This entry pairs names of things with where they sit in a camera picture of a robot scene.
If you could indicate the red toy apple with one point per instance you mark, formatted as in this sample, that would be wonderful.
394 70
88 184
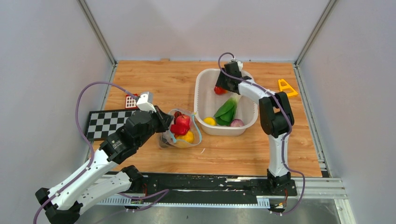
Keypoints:
183 120

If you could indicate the red toy window block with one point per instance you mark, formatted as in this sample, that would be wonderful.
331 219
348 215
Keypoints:
130 102

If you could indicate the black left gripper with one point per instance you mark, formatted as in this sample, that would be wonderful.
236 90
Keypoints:
165 119

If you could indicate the green toy bok choy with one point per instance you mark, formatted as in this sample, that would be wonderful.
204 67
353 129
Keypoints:
226 113

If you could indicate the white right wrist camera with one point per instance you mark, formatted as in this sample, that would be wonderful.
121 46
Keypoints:
239 63

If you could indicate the yellow toy mango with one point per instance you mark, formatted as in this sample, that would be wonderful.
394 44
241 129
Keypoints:
187 138

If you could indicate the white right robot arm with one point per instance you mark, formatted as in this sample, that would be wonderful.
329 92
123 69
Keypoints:
276 119

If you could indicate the red toy grape bunch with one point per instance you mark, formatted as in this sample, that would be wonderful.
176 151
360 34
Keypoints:
177 114

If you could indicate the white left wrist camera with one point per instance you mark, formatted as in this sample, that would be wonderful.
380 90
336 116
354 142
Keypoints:
144 102

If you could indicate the yellow toy frame block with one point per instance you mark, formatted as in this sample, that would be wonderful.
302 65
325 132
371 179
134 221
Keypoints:
284 86

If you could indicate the purple toy onion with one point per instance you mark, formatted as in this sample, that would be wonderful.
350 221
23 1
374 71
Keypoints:
237 123

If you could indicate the clear zip top bag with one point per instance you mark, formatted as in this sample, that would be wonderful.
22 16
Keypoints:
193 127

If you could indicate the red toy chili pepper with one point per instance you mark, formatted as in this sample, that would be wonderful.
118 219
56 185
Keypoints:
178 130

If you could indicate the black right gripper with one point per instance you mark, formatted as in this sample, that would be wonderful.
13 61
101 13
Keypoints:
221 83

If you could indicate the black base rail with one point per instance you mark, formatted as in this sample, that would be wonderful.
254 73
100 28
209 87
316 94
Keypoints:
210 190

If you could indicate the black white checkerboard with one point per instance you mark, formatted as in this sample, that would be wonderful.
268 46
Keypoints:
100 124

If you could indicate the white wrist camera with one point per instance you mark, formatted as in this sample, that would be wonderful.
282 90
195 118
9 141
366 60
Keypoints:
144 102
239 63

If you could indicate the small red toy tomato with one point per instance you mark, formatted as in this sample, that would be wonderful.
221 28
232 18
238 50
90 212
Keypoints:
219 90

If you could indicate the yellow toy lemon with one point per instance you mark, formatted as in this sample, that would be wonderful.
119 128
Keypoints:
210 121

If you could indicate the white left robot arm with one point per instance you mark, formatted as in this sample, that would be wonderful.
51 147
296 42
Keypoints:
65 202

